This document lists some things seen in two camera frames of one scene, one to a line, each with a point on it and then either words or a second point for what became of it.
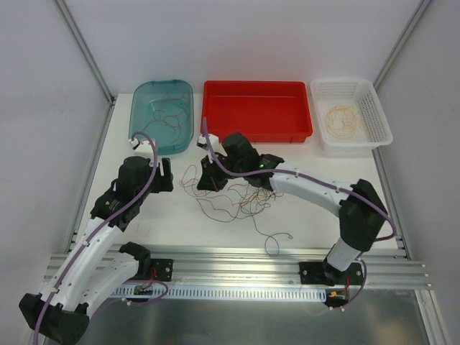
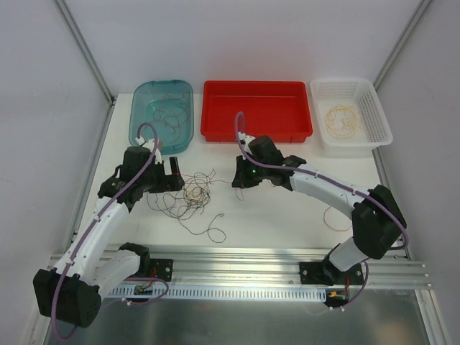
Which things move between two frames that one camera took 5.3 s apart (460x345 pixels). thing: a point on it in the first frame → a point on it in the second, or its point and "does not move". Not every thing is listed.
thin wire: x=271 y=236 → x=208 y=229
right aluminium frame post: x=422 y=6 does not move
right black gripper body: x=212 y=176 → x=243 y=176
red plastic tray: x=267 y=111 does not move
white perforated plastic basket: x=351 y=118 does not move
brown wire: x=158 y=120 → x=167 y=116
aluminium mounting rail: x=256 y=267 does not move
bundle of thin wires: x=251 y=200 → x=195 y=196
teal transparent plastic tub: x=163 y=111 does not move
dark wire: x=180 y=118 → x=177 y=114
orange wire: x=341 y=121 does not move
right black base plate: x=322 y=273 does not move
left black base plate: x=161 y=269 does not move
